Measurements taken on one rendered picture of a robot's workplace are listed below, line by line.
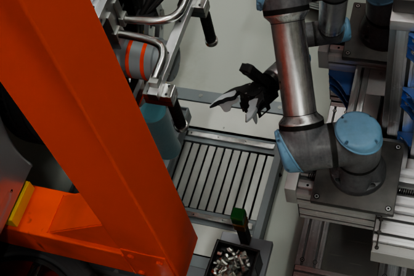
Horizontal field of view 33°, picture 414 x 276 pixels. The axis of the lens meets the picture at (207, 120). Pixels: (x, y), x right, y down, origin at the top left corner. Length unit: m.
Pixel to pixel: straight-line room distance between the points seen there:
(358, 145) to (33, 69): 0.84
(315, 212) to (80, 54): 1.04
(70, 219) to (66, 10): 1.01
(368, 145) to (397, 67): 0.23
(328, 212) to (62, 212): 0.80
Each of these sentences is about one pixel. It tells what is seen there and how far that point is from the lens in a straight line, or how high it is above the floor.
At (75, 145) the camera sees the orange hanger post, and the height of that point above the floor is 1.35.
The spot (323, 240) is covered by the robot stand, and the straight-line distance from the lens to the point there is 2.53.
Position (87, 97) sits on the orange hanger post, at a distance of 1.36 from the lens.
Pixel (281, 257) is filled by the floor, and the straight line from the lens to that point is 2.76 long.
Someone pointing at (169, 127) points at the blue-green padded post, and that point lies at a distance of 2.30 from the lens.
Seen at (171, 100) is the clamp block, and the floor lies 0.94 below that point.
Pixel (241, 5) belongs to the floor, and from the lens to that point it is 3.46.
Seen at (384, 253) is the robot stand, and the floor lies 0.73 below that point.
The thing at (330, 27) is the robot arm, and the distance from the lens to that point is 2.01.
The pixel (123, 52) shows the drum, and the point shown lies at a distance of 2.20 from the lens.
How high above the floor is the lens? 2.56
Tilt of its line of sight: 56 degrees down
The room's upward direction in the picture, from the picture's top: 17 degrees counter-clockwise
